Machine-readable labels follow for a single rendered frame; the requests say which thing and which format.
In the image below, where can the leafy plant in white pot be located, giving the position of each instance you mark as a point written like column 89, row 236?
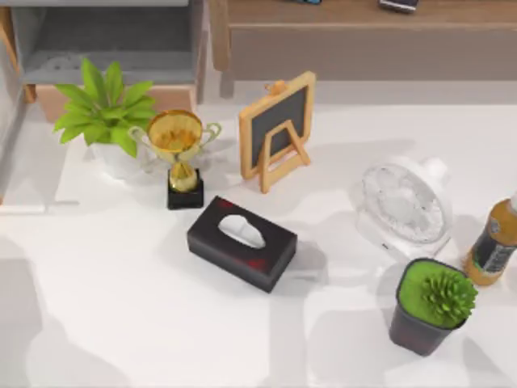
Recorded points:
column 106, row 106

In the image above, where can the orange bottle with dark label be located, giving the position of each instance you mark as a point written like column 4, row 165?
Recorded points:
column 490, row 242

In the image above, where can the wooden framed blackboard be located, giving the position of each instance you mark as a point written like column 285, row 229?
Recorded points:
column 278, row 117

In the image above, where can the blue object on shelf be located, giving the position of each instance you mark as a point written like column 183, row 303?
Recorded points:
column 307, row 1

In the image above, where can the pale wooden drawer front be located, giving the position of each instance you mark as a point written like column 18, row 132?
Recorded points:
column 169, row 97

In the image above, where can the green plant in black pot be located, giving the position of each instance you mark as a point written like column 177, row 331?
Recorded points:
column 428, row 307

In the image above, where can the wooden open shelf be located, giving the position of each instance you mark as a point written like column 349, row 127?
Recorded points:
column 363, row 44

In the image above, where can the white table fan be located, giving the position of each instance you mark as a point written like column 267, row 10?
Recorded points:
column 404, row 206

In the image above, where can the pulled-out drawer with grey inside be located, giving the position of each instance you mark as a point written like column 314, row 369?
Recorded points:
column 109, row 40

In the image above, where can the black tissue box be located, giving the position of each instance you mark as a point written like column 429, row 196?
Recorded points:
column 238, row 254

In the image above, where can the dark object on shelf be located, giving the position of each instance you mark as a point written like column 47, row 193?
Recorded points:
column 398, row 5

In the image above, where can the gold trophy with black base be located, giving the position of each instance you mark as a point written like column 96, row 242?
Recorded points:
column 177, row 137

